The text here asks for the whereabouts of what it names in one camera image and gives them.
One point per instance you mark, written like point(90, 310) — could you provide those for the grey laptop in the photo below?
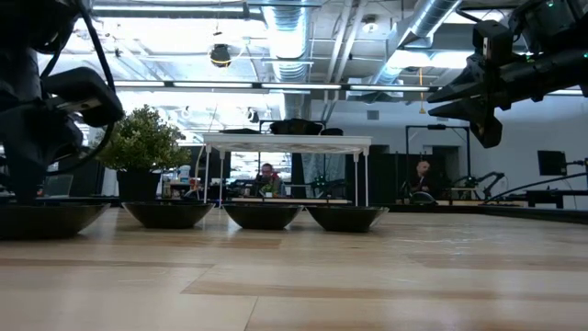
point(59, 186)

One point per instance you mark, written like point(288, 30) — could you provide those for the white lattice rack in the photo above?
point(285, 143)

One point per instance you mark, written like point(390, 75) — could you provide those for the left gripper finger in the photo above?
point(32, 179)
point(17, 179)

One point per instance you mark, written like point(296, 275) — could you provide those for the black wall monitor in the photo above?
point(551, 163)

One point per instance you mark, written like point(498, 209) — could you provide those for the black rounded square mini plate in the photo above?
point(262, 217)
point(347, 220)
point(167, 216)
point(55, 223)

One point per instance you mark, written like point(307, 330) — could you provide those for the black teardrop mini plate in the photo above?
point(331, 131)

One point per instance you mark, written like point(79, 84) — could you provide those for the grey wall speaker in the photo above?
point(373, 115)

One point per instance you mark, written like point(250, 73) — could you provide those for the black partition panel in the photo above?
point(386, 174)
point(94, 181)

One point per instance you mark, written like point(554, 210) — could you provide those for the green potted plant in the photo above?
point(142, 138)

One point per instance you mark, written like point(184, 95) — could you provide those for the person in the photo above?
point(267, 171)
point(422, 167)

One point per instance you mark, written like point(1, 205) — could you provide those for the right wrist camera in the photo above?
point(496, 39)

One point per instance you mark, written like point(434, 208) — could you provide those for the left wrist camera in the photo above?
point(87, 87)

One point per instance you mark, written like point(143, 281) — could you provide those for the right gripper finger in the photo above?
point(468, 87)
point(468, 109)

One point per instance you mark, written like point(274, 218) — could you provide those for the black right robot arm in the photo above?
point(556, 69)

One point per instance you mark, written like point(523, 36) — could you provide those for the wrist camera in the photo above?
point(496, 39)
point(87, 87)

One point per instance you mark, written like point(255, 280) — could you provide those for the ceiling light strip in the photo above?
point(298, 86)

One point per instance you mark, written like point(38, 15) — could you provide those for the black stand frame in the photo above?
point(452, 127)

